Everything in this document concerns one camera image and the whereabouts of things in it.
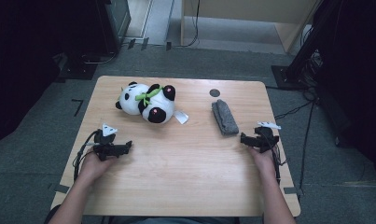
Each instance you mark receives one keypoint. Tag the person's right hand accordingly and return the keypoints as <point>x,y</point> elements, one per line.
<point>265,163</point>

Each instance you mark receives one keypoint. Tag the light wooden desk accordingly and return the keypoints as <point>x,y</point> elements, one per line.
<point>238,9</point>

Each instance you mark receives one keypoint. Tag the person's left hand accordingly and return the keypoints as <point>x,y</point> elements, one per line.
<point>95,169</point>

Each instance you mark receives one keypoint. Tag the black flat stand base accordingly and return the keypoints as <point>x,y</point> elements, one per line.
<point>78,70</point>

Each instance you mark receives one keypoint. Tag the black tape corner mark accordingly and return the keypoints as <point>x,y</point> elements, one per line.
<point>79,105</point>

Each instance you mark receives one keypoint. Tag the panda plush toy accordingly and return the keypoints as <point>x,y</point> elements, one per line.
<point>132,98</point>

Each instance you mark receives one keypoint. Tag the black metal stand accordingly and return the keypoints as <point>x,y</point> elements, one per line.
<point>296,67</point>

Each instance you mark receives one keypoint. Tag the dark curtain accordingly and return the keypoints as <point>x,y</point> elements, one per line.
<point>27,62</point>
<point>356,77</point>

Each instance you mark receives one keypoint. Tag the grey fluffy towel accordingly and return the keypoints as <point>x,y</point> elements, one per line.
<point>225,118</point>

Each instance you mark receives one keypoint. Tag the dark cabinet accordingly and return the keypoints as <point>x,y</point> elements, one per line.
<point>114,21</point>

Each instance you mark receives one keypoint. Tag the grey tape piece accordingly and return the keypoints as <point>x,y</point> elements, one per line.
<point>291,190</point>
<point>62,188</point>

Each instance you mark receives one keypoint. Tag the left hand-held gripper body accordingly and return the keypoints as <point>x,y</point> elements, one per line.
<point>105,146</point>

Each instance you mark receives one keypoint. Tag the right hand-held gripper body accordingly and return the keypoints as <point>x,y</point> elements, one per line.
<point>266,137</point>

